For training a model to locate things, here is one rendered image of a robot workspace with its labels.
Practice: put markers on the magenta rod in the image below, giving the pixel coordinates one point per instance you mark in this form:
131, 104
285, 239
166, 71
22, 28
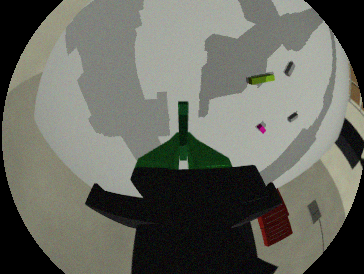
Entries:
261, 128

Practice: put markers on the lime green rod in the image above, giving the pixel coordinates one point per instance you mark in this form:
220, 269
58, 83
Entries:
261, 79

